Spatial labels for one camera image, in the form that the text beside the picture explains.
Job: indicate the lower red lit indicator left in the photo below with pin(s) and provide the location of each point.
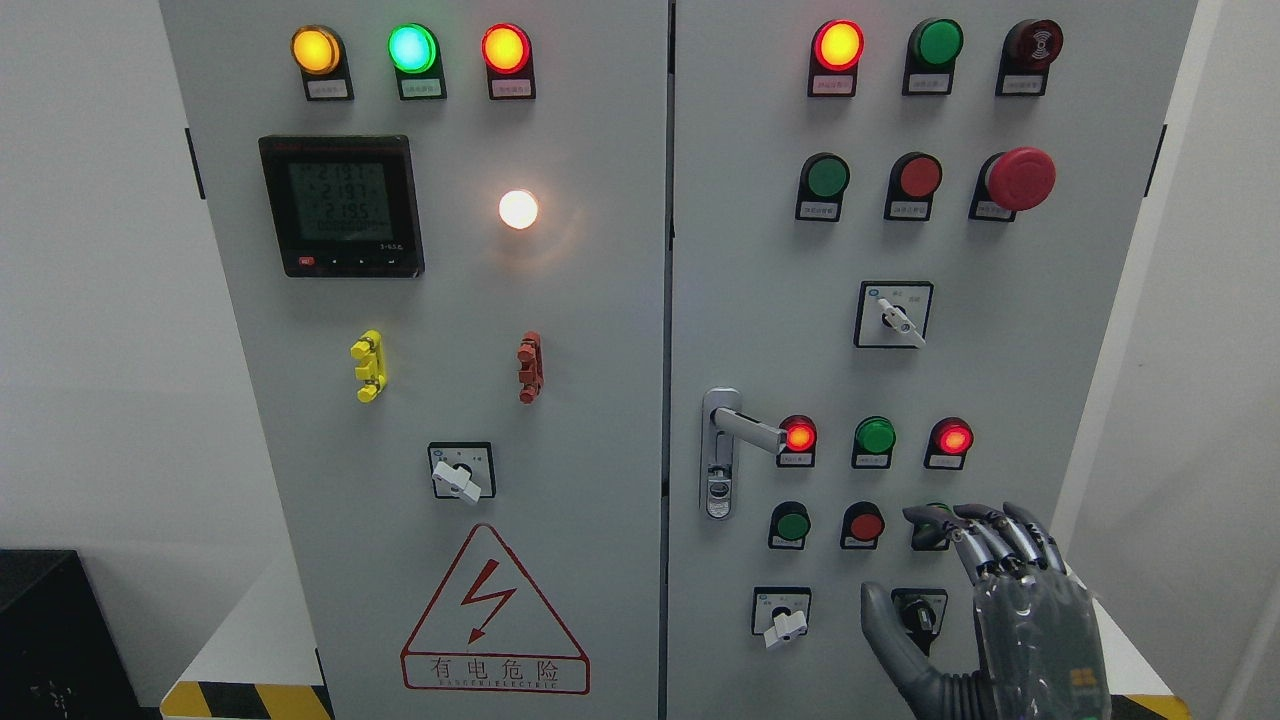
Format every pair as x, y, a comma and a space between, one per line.
800, 443

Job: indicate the upper right selector switch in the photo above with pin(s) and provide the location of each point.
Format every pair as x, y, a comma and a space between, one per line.
893, 314

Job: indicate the left grey cabinet door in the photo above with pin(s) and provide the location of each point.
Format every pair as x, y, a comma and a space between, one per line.
577, 472

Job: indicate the red electric hazard sign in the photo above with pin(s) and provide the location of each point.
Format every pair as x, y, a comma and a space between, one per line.
489, 628

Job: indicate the green push button upper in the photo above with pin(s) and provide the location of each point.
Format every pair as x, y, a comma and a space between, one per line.
820, 191

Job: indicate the yellow terminal clip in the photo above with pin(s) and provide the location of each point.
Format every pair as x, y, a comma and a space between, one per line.
370, 366

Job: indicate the left door selector switch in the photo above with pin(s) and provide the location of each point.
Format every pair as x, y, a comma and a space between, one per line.
463, 471

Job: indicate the red emergency stop button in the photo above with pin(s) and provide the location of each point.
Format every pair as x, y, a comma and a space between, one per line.
1016, 180

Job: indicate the top green indicator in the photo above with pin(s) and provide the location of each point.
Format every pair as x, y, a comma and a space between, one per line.
933, 48

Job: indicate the lower green indicator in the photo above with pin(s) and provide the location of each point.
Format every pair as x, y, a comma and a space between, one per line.
872, 444

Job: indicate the dark red buzzer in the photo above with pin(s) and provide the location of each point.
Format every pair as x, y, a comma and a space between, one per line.
1030, 47

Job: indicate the bottom white selector switch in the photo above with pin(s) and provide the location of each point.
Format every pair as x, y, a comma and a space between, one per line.
779, 613

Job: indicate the lower red button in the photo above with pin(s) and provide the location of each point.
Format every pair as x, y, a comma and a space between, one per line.
862, 526

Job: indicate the red push button upper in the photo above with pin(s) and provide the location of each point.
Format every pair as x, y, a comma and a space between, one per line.
913, 180

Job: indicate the lower red lit indicator right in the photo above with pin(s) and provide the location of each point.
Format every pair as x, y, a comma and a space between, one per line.
950, 441

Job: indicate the bottom black selector switch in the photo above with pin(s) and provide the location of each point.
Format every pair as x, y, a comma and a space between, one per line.
921, 611

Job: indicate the red lit indicator light left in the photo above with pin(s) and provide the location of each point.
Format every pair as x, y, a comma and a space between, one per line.
507, 52

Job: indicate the grey cabinet door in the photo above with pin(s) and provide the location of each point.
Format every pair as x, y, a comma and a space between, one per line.
766, 304
577, 472

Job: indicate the black box at left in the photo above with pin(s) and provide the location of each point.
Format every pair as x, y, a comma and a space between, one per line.
58, 660

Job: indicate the right grey cabinet door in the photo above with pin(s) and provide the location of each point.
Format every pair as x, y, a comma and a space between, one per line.
766, 304

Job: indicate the yellow indicator light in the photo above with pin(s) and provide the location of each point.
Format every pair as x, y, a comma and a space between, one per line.
321, 56

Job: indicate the red terminal clip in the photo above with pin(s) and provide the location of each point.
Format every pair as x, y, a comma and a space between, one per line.
530, 367

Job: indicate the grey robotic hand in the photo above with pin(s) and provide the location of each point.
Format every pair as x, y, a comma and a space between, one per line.
1041, 655

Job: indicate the white platform hazard striped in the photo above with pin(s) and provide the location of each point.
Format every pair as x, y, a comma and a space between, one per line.
261, 663

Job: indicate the top red lit indicator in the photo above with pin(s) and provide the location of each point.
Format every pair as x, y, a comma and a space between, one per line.
837, 47

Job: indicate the silver door handle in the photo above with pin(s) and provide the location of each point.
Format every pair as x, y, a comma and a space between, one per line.
722, 423

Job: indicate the white lit indicator light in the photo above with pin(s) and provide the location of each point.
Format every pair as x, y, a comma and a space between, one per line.
518, 209

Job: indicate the green lit indicator light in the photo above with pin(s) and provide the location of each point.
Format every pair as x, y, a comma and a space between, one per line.
416, 57

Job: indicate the black digital power meter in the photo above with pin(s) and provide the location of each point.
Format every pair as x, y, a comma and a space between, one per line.
343, 206

